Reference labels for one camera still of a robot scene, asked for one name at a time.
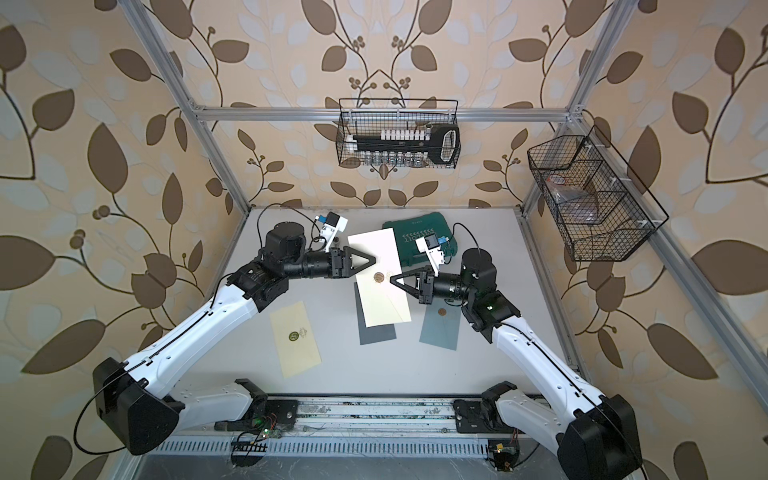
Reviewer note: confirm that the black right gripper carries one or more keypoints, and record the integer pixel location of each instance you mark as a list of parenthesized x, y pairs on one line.
[(421, 292)]

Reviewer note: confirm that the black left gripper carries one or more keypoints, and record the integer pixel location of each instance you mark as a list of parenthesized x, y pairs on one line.
[(339, 266)]

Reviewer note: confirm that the cream envelope brown seal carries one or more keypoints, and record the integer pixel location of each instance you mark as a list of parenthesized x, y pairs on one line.
[(382, 302)]

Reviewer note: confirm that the light blue-grey envelope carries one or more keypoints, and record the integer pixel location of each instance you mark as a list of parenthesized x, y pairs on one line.
[(441, 324)]

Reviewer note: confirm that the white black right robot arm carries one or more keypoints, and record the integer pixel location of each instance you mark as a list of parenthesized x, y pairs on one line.
[(592, 435)]

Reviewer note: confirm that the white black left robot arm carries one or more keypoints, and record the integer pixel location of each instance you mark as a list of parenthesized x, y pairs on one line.
[(133, 397)]

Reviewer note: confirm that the dark grey envelope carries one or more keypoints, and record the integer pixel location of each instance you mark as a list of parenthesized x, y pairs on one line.
[(374, 334)]

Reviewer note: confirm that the cream envelope green seal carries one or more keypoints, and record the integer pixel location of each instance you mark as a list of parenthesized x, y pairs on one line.
[(294, 339)]

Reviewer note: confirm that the green plastic tool case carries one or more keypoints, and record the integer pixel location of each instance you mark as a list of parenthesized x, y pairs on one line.
[(408, 230)]

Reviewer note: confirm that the black socket set holder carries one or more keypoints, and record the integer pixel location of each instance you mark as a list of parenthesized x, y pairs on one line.
[(422, 146)]

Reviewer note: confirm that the left small circuit board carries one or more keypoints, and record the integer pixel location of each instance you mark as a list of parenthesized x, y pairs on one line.
[(247, 448)]

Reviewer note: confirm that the small circuit board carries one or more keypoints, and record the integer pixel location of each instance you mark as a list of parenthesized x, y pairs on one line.
[(247, 448), (503, 457)]

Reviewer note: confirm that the plastic bag in basket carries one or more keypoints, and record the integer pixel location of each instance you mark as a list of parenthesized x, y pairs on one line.
[(574, 205)]

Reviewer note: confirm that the right small circuit board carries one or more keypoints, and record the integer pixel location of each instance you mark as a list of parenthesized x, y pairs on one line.
[(503, 457)]

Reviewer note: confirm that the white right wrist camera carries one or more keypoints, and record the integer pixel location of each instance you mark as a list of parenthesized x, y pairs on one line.
[(431, 246)]

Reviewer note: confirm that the black wire basket back wall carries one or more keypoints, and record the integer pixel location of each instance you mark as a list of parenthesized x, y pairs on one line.
[(348, 121)]

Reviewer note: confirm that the black wire basket wall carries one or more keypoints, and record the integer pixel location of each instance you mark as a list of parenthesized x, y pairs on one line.
[(629, 213), (348, 121)]

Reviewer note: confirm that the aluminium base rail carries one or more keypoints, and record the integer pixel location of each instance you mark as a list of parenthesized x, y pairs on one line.
[(375, 428)]

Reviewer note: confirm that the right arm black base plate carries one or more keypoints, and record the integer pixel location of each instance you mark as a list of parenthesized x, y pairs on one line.
[(481, 416)]

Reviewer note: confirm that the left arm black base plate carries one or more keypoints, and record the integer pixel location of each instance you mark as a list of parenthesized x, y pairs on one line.
[(270, 414)]

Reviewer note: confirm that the aluminium frame back crossbar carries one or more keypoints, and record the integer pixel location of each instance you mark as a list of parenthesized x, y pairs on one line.
[(302, 114)]

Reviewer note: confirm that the aluminium frame post left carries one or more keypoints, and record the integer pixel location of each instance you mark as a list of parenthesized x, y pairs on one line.
[(138, 18)]

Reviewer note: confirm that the black wire basket right wall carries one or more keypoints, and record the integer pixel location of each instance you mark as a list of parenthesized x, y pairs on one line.
[(629, 213)]

